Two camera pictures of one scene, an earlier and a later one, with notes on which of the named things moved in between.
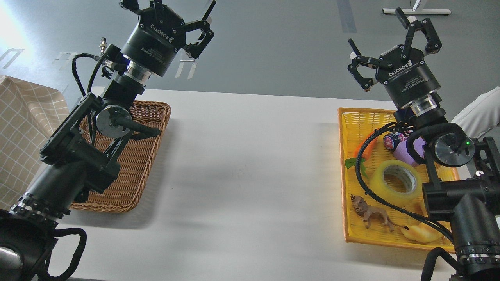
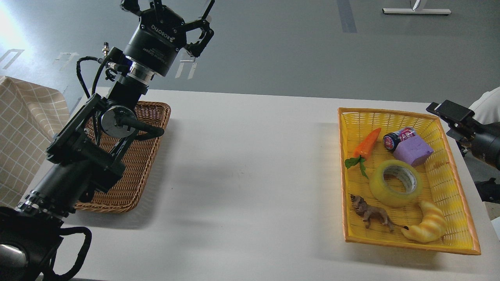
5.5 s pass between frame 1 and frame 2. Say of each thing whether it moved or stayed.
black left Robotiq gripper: stayed
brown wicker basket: stayed
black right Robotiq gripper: moved
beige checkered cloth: stayed
